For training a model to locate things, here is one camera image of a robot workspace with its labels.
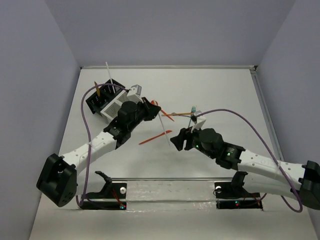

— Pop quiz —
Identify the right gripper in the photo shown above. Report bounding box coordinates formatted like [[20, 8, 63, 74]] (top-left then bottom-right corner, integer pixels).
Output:
[[170, 122, 216, 159]]

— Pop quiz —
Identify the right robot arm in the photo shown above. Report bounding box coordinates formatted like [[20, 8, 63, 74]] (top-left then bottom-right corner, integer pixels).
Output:
[[170, 128, 320, 210]]

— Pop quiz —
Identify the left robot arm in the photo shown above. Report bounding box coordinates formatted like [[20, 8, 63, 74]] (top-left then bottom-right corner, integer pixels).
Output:
[[36, 97, 161, 207]]

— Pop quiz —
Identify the orange plastic spoon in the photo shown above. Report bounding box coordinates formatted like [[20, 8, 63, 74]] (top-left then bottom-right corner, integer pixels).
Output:
[[151, 100, 175, 122]]

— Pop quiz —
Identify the orange plastic knife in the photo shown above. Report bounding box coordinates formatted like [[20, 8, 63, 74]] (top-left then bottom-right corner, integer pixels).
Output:
[[139, 130, 172, 145]]

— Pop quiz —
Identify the iridescent metal fork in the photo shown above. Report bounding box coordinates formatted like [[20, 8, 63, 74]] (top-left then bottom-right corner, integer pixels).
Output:
[[188, 105, 197, 128]]

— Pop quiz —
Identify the white utensil caddy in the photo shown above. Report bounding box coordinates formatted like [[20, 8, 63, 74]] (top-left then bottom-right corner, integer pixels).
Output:
[[100, 90, 129, 124]]

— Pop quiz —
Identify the black utensil caddy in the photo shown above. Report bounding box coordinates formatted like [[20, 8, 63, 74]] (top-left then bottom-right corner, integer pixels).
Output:
[[85, 79, 125, 115]]

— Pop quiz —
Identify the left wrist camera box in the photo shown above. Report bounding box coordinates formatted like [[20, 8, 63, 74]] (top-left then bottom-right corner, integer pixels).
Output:
[[126, 84, 142, 103]]

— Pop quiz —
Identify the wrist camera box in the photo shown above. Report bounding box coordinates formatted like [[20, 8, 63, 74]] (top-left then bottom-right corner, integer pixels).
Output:
[[126, 84, 142, 103], [191, 110, 207, 133]]

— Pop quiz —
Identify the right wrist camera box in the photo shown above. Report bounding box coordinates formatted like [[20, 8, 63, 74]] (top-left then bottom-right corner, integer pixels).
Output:
[[191, 110, 207, 133]]

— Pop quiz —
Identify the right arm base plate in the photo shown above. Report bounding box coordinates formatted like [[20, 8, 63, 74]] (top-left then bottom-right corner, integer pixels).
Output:
[[213, 181, 263, 210]]

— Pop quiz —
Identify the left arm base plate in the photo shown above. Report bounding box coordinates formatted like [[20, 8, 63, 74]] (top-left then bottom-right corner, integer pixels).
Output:
[[79, 171, 127, 211]]

